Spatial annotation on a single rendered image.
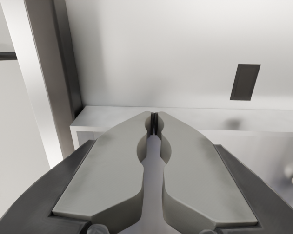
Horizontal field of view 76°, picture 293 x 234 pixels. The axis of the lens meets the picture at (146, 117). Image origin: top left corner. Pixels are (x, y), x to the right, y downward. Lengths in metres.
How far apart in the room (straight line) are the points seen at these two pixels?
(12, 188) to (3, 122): 0.63
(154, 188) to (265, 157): 0.12
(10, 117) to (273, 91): 1.44
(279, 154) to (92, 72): 0.18
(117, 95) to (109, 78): 0.02
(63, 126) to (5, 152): 1.55
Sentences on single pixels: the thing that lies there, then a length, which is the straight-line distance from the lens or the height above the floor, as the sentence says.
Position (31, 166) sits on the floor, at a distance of 1.69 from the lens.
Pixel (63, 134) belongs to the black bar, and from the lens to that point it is 0.17.
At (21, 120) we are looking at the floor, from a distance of 1.46.
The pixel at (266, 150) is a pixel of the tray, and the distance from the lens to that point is 0.21.
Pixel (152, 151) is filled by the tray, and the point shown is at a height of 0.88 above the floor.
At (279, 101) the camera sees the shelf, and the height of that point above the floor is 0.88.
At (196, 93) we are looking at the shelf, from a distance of 0.16.
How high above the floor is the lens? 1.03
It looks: 62 degrees down
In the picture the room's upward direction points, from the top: 174 degrees counter-clockwise
